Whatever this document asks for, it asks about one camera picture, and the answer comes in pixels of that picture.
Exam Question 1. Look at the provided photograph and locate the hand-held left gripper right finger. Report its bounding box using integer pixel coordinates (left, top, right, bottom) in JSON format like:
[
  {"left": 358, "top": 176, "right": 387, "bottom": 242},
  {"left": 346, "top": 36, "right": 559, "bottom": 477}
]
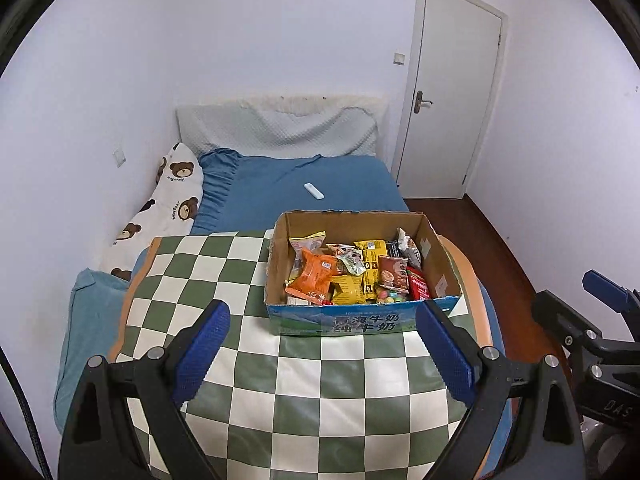
[{"left": 415, "top": 299, "right": 586, "bottom": 480}]

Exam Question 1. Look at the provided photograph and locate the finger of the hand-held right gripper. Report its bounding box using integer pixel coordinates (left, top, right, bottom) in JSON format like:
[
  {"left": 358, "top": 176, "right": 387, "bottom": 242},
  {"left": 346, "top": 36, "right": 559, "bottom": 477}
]
[
  {"left": 531, "top": 290, "right": 606, "bottom": 356},
  {"left": 582, "top": 270, "right": 640, "bottom": 313}
]

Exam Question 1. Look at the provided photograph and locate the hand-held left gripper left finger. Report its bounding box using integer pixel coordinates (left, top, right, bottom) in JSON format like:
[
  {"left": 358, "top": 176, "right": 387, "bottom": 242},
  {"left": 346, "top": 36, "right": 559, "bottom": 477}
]
[{"left": 57, "top": 299, "right": 232, "bottom": 480}]

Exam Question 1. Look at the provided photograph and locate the cardboard box with blue print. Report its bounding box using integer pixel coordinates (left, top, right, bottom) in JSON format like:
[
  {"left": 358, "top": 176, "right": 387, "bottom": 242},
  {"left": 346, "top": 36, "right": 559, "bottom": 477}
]
[{"left": 264, "top": 210, "right": 463, "bottom": 337}]

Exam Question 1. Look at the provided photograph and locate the white yellow snack packet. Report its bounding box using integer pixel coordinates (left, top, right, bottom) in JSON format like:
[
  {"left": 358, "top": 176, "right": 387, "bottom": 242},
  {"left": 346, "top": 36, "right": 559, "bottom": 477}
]
[{"left": 289, "top": 231, "right": 327, "bottom": 261}]

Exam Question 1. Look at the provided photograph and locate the red snack packet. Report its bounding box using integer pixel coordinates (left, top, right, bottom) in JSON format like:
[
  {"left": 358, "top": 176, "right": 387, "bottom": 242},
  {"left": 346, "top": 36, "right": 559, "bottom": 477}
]
[{"left": 406, "top": 267, "right": 432, "bottom": 302}]

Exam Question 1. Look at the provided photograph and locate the colourful candy packet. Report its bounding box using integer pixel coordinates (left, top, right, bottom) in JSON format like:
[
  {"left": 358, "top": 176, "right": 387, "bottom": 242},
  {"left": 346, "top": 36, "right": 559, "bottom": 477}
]
[{"left": 375, "top": 284, "right": 408, "bottom": 305}]

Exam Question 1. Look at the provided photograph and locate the brown snack packet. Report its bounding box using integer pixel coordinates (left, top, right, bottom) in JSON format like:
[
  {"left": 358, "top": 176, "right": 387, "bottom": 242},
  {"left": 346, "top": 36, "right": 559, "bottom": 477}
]
[{"left": 377, "top": 255, "right": 412, "bottom": 292}]

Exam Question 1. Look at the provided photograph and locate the green white checkered blanket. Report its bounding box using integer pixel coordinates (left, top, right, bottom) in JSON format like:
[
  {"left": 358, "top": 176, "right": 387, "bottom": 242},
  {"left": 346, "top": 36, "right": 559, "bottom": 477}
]
[{"left": 107, "top": 230, "right": 506, "bottom": 480}]

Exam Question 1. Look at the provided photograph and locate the silver snack packet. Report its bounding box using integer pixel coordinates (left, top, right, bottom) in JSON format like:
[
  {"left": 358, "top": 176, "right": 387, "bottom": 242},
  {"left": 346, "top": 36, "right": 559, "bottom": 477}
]
[{"left": 396, "top": 228, "right": 423, "bottom": 268}]

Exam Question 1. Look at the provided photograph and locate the light blue cushion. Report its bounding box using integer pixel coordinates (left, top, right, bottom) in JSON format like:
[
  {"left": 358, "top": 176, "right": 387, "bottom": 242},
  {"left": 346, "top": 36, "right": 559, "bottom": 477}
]
[{"left": 54, "top": 268, "right": 133, "bottom": 433}]

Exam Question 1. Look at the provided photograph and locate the yellow black snack packet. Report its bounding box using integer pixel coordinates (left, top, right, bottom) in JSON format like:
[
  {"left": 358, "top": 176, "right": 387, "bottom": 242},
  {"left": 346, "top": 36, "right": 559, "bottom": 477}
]
[{"left": 354, "top": 240, "right": 388, "bottom": 293}]

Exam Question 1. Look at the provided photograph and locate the grey cartoon print packet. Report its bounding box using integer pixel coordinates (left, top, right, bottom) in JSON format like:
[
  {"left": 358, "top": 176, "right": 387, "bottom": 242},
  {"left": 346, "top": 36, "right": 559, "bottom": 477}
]
[{"left": 327, "top": 243, "right": 368, "bottom": 277}]

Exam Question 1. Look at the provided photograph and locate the orange snack packet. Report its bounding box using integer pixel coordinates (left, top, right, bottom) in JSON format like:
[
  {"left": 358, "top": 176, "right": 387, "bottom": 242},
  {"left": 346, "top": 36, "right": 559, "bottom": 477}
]
[{"left": 285, "top": 249, "right": 341, "bottom": 306}]

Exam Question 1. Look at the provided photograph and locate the bear print pillow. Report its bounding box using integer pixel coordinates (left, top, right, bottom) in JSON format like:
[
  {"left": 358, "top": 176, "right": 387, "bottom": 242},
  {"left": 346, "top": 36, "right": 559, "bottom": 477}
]
[{"left": 100, "top": 142, "right": 205, "bottom": 281}]

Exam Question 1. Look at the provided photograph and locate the bed with blue sheet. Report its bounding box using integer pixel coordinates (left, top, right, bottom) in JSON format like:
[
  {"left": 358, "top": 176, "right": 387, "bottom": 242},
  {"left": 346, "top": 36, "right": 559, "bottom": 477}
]
[{"left": 190, "top": 149, "right": 408, "bottom": 236}]

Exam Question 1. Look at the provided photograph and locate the white quilted pillow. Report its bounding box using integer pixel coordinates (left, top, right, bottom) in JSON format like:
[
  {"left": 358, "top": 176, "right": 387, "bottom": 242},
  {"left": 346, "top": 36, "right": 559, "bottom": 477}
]
[{"left": 175, "top": 94, "right": 391, "bottom": 158}]

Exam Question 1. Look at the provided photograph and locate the white door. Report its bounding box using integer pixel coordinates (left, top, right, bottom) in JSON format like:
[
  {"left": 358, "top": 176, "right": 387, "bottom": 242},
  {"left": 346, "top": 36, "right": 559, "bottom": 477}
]
[{"left": 391, "top": 0, "right": 510, "bottom": 200}]

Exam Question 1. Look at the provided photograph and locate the black cable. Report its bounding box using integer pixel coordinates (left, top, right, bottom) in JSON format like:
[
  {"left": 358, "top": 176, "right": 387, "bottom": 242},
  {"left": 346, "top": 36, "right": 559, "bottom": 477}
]
[{"left": 0, "top": 347, "right": 53, "bottom": 480}]

